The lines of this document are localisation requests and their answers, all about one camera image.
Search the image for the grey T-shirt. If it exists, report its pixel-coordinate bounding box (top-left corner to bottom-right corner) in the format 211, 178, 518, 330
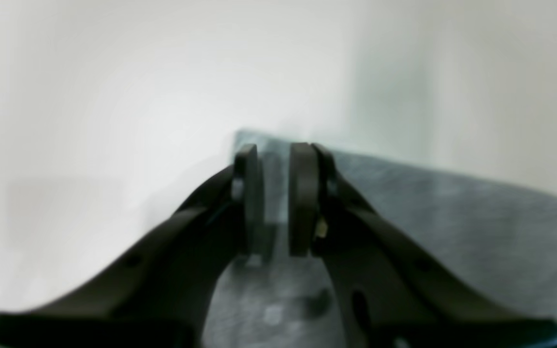
203, 130, 557, 348

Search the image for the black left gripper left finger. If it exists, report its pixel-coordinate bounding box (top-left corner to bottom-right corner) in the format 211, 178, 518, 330
0, 145, 264, 348

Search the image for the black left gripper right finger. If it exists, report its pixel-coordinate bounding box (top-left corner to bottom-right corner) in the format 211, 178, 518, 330
288, 143, 557, 348

